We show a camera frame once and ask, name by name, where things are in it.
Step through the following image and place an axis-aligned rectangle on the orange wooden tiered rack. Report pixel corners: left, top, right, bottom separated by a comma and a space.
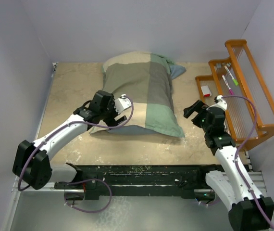
195, 39, 274, 151

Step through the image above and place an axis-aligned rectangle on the patchwork green beige pillowcase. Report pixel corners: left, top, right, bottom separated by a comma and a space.
102, 51, 186, 138

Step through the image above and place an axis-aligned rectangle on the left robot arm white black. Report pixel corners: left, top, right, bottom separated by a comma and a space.
12, 90, 134, 192

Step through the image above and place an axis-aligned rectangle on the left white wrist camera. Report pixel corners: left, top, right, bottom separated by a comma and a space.
114, 94, 132, 114

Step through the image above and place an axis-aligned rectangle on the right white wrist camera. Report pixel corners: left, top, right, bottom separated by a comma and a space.
213, 95, 227, 111

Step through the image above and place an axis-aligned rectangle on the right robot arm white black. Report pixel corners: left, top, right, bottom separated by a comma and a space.
184, 95, 274, 231

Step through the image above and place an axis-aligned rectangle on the green capped marker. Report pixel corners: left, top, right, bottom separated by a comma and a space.
224, 65, 239, 86

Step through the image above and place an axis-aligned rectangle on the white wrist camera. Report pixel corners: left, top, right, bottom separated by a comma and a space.
213, 95, 227, 111
114, 94, 132, 114

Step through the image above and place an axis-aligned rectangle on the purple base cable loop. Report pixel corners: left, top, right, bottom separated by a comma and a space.
63, 178, 113, 214

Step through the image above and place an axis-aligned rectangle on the pink capped marker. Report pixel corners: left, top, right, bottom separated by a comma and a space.
222, 75, 234, 95

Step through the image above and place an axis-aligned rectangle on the aluminium frame rail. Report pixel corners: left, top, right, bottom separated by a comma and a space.
11, 175, 56, 193

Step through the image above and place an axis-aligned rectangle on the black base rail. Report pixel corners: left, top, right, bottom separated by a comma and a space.
55, 165, 223, 200

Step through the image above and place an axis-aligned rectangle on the white red small box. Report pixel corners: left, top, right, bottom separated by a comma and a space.
201, 85, 212, 98

